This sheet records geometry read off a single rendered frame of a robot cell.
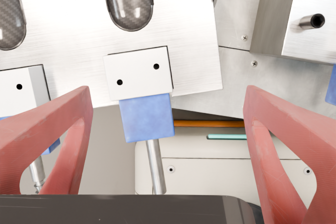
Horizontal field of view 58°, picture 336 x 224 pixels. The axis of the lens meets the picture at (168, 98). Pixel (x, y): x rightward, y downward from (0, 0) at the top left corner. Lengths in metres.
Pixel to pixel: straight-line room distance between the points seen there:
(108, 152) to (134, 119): 0.96
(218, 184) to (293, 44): 0.73
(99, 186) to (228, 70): 1.01
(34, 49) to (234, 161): 0.73
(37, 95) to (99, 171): 1.00
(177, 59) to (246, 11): 0.10
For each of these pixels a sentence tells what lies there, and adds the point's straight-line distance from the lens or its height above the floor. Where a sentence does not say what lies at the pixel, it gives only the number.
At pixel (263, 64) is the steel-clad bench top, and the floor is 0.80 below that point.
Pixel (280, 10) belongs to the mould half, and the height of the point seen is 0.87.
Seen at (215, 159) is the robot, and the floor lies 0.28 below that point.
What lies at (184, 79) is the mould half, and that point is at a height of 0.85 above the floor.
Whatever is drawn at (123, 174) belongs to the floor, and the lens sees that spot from 1.23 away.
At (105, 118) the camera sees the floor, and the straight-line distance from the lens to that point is 1.17.
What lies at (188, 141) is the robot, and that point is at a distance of 0.90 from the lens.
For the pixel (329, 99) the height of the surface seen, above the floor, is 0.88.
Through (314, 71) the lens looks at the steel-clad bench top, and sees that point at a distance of 0.35.
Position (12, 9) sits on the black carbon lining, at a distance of 0.30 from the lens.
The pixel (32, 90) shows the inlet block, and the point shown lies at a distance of 0.26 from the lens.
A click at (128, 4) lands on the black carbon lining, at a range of 0.27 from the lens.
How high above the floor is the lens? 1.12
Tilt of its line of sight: 80 degrees down
